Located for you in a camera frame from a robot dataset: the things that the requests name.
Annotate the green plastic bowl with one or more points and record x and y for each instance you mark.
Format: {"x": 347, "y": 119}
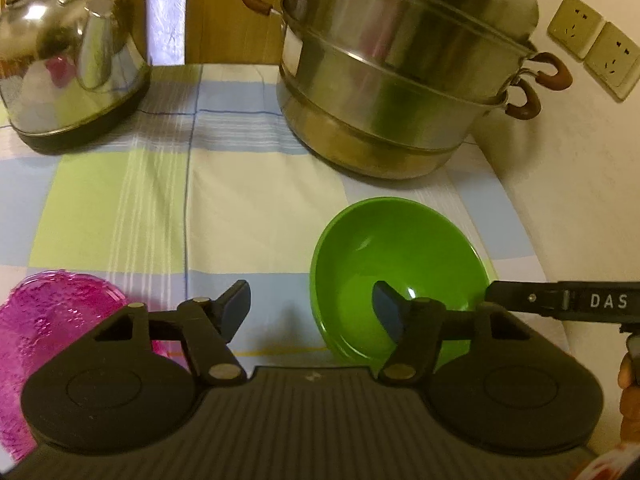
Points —
{"x": 400, "y": 245}

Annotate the checked tablecloth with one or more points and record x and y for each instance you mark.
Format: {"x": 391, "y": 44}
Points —
{"x": 150, "y": 200}

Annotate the person's right hand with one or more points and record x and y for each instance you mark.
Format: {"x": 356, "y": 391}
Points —
{"x": 631, "y": 400}

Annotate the stainless steel kettle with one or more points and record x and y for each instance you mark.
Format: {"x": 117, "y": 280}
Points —
{"x": 50, "y": 85}

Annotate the stainless steel steamer pot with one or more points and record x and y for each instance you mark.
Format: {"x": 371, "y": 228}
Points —
{"x": 400, "y": 85}

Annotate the pink glass plate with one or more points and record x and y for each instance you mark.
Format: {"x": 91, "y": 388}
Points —
{"x": 45, "y": 330}

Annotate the sheer patterned curtain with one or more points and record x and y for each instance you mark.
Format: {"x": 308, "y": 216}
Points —
{"x": 167, "y": 10}

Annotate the red patterned clothing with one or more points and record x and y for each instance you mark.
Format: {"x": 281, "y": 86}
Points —
{"x": 617, "y": 465}

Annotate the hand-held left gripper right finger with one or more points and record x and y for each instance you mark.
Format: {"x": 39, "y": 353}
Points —
{"x": 387, "y": 310}

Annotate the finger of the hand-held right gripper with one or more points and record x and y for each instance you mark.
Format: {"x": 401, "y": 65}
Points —
{"x": 522, "y": 297}

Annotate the beige wall socket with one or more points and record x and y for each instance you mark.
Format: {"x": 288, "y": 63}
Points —
{"x": 614, "y": 60}
{"x": 575, "y": 25}

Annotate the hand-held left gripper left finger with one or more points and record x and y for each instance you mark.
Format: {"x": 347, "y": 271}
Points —
{"x": 235, "y": 310}

